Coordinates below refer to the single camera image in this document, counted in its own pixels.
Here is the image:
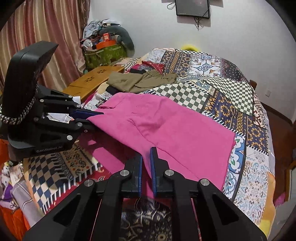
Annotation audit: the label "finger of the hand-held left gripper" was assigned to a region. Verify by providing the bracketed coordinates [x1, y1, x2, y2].
[35, 118, 97, 145]
[38, 85, 104, 118]

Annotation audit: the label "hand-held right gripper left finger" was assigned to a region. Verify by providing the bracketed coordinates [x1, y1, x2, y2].
[23, 154, 143, 241]

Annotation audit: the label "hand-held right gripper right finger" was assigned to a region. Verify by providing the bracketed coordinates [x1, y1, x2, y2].
[150, 147, 269, 241]

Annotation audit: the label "pink pants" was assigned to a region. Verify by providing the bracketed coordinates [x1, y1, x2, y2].
[87, 92, 236, 200]

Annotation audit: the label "olive green pants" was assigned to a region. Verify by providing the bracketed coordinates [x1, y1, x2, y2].
[106, 70, 178, 94]

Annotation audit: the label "white crumpled paper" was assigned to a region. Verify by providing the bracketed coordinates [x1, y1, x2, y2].
[47, 112, 75, 124]

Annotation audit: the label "low wooden table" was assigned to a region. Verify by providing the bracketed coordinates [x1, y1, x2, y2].
[61, 66, 125, 98]

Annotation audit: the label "striped pink brown curtain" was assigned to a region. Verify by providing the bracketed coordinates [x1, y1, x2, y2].
[0, 0, 91, 93]

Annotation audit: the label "green patterned bag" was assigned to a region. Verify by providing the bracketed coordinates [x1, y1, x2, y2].
[84, 44, 128, 70]

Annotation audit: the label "black cloth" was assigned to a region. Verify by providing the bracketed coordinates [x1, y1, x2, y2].
[129, 67, 148, 75]

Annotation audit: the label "orange box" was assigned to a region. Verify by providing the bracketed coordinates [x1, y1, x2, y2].
[95, 40, 116, 50]

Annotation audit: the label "red cloth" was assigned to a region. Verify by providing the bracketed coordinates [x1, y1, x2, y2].
[141, 61, 165, 75]

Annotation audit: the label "pile of pale clothes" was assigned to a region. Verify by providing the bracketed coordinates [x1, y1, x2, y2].
[83, 20, 121, 39]

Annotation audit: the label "grey plush pillow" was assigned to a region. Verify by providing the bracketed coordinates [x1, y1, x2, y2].
[99, 25, 135, 55]

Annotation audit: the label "patchwork printed blanket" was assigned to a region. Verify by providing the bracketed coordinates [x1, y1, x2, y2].
[0, 48, 277, 241]

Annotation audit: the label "orange cloth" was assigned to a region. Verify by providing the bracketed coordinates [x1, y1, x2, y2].
[0, 139, 31, 234]

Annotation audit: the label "yellow bed sheet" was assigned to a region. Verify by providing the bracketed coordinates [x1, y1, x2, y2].
[260, 175, 279, 231]

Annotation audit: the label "braided wrist cord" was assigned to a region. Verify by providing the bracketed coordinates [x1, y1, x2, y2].
[0, 83, 39, 126]

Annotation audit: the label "black wall monitor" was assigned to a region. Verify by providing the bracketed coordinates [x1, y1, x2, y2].
[175, 0, 210, 19]

